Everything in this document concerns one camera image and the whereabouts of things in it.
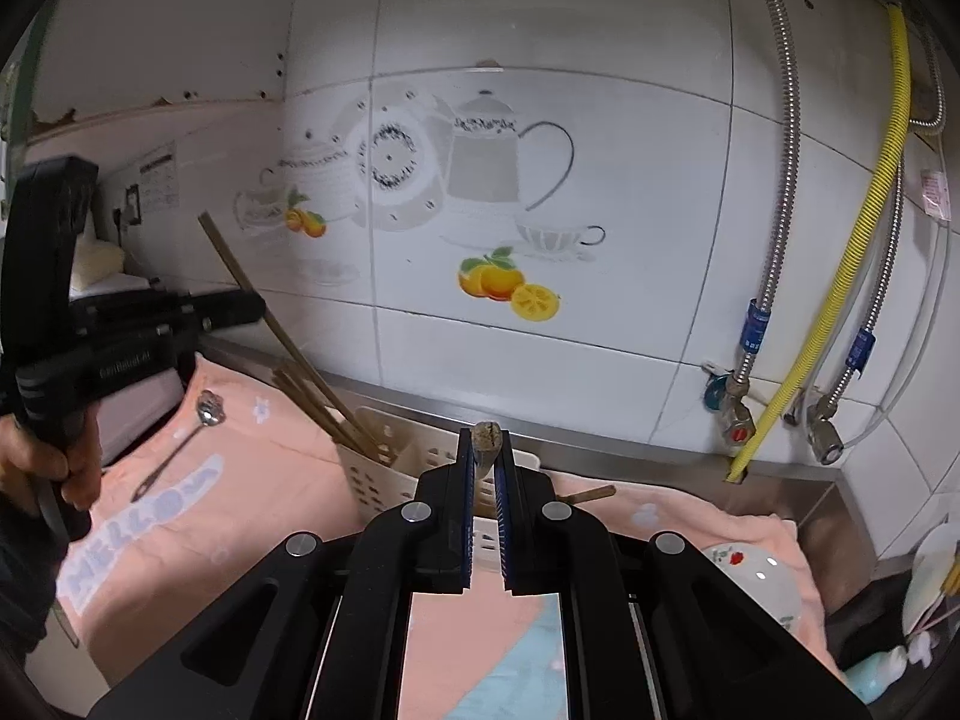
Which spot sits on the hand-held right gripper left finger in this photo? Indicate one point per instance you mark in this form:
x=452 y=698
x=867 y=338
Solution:
x=470 y=532

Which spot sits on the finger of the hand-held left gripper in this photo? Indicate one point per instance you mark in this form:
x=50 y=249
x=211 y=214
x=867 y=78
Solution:
x=142 y=337
x=225 y=307

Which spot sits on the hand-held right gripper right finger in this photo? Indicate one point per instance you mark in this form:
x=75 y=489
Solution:
x=501 y=532

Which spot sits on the brown wooden chopstick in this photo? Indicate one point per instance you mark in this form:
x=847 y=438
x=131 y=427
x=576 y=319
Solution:
x=319 y=406
x=592 y=493
x=486 y=435
x=315 y=412
x=225 y=251

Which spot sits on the cream plastic utensil holder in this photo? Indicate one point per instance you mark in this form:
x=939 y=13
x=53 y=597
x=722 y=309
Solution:
x=367 y=480

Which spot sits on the person's left forearm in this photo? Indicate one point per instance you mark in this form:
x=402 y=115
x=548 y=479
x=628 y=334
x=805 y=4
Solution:
x=22 y=562

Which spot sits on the person's left hand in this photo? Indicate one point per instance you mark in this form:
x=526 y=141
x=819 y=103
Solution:
x=82 y=465

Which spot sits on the cream small appliance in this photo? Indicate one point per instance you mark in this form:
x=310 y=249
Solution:
x=97 y=259

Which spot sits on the white microwave oven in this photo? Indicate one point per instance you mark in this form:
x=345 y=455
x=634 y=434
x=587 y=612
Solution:
x=142 y=412

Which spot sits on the metal spoon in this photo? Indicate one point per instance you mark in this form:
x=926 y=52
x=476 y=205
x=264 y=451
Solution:
x=210 y=409

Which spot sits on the peach printed towel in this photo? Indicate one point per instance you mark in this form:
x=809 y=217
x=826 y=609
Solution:
x=225 y=540

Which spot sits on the white cherry print plate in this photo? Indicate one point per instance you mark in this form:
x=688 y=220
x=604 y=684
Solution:
x=757 y=577

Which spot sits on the metal water valve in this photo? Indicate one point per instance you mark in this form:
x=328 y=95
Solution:
x=825 y=427

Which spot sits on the light blue plastic item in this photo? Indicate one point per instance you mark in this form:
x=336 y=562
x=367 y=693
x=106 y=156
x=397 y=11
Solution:
x=877 y=679

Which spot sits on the white dish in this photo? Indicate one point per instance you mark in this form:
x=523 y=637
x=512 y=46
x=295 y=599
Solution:
x=934 y=570

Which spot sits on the white thin tube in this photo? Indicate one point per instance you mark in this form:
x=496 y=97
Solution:
x=926 y=330

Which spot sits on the black wall socket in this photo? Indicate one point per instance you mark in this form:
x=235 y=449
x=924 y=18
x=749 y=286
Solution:
x=133 y=204

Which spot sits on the white wall notice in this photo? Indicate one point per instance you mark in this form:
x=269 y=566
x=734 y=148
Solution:
x=159 y=178

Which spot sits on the pink wall label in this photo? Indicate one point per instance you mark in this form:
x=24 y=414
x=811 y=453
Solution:
x=937 y=195

